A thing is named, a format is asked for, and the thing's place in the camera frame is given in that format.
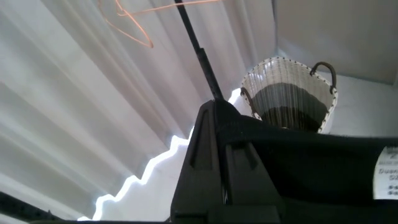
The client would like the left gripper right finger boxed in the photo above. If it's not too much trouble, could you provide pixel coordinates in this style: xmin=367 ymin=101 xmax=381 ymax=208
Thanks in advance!
xmin=222 ymin=142 xmax=284 ymax=215

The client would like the white curtain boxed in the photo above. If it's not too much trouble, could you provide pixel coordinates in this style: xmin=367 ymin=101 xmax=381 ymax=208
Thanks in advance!
xmin=0 ymin=0 xmax=277 ymax=220

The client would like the white laundry basket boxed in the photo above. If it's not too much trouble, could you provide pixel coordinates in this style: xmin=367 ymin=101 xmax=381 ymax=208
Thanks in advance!
xmin=239 ymin=55 xmax=339 ymax=134

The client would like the black garment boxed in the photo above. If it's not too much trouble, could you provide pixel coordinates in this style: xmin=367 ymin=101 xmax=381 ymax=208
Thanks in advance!
xmin=214 ymin=98 xmax=398 ymax=222

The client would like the black clothes rack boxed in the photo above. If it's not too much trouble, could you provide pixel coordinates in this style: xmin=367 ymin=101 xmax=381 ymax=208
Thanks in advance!
xmin=0 ymin=0 xmax=224 ymax=222

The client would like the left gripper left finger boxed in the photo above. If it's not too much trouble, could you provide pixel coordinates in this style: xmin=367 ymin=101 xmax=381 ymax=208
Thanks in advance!
xmin=170 ymin=99 xmax=224 ymax=215

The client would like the pink clothes hanger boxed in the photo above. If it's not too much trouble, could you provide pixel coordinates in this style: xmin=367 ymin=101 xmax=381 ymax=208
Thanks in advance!
xmin=96 ymin=0 xmax=221 ymax=49

